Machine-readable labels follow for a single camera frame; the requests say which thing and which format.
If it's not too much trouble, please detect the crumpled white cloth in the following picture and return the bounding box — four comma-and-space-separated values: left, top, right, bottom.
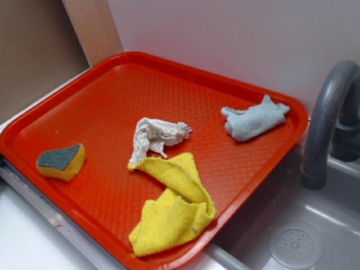
129, 118, 192, 165

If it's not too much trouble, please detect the light blue cloth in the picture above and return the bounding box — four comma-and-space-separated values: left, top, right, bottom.
220, 95, 290, 142

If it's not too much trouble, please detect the yellow microfiber cloth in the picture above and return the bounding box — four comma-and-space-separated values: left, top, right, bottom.
128, 153, 217, 257

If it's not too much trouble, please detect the red plastic tray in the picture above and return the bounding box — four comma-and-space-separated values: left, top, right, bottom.
1, 52, 308, 269

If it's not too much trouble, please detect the yellow sponge green scrubber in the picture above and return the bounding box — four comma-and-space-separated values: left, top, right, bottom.
36, 143, 86, 181

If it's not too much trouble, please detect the grey plastic sink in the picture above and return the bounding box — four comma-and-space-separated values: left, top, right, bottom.
206, 146, 359, 269

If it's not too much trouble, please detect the wooden board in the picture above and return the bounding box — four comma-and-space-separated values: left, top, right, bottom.
62, 0, 123, 67

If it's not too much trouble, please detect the grey plastic faucet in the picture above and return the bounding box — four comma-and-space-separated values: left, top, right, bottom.
301, 60, 359, 190

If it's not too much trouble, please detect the brown cardboard panel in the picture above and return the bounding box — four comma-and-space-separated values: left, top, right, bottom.
1, 1, 89, 123

